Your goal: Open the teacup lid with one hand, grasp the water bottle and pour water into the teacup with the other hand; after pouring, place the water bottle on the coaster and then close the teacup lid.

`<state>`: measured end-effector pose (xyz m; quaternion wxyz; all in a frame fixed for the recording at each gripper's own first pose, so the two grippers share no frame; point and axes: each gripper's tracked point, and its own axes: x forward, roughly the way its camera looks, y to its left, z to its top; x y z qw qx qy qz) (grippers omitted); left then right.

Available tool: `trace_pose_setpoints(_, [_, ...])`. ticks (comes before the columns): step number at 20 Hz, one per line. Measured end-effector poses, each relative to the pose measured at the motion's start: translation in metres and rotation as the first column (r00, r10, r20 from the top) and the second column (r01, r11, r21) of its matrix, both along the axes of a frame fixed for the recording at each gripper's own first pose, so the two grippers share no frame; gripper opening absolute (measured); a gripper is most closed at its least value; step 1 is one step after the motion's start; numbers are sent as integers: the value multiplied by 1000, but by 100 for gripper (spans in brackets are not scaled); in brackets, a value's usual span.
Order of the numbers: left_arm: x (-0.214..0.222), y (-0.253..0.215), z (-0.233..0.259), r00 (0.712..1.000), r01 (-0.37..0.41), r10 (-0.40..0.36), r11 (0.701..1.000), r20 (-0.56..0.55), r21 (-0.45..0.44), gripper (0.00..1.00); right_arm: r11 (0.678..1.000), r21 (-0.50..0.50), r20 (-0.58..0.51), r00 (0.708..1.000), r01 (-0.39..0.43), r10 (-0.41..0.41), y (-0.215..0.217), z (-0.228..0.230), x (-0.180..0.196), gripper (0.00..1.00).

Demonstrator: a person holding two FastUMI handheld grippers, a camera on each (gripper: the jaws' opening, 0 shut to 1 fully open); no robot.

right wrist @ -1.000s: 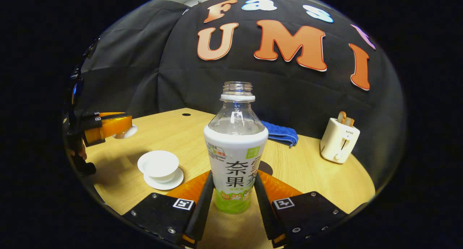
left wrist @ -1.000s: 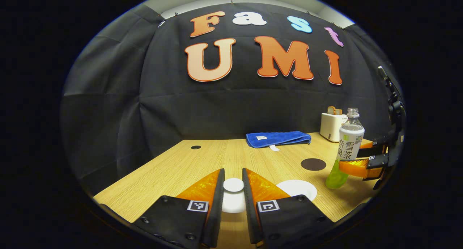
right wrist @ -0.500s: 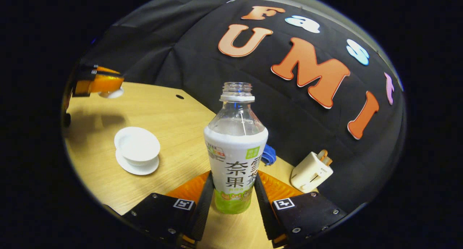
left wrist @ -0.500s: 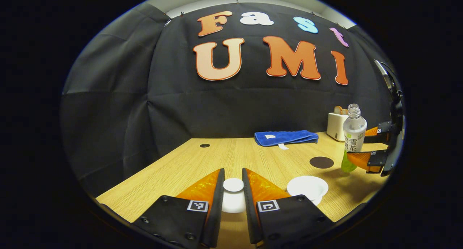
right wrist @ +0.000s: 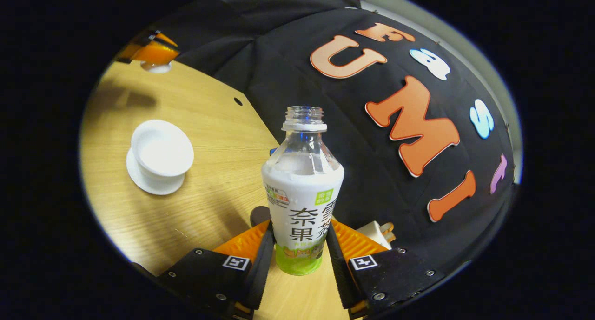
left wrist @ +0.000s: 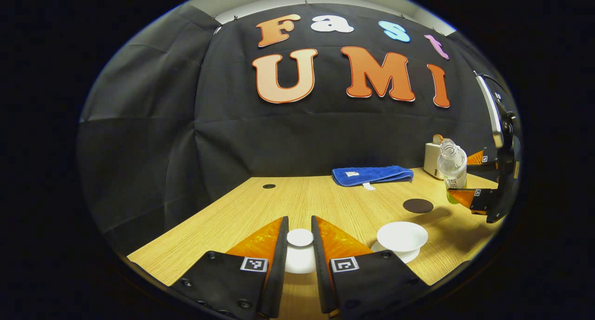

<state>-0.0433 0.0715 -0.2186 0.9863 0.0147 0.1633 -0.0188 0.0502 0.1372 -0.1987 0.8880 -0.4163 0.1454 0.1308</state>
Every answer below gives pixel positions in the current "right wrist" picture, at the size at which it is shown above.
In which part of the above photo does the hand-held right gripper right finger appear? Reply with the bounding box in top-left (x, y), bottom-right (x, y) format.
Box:
top-left (325, 218), bottom-right (448, 320)

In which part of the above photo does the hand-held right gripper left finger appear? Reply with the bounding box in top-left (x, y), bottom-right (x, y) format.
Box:
top-left (156, 220), bottom-right (276, 320)

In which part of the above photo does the white teacup lid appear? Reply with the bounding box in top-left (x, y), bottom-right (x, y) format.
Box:
top-left (140, 61), bottom-right (172, 74)

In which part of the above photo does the dark brown round coaster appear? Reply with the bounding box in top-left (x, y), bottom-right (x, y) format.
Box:
top-left (250, 206), bottom-right (272, 228)

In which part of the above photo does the water bottle with white label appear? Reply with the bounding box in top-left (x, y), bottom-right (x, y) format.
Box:
top-left (261, 106), bottom-right (345, 277)

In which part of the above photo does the white teacup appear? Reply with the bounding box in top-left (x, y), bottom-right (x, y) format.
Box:
top-left (131, 120), bottom-right (195, 178)

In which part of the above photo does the white toaster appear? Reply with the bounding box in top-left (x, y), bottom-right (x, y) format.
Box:
top-left (357, 220), bottom-right (397, 251)

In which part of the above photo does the white saucer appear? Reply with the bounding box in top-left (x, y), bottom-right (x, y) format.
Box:
top-left (126, 148), bottom-right (186, 196)

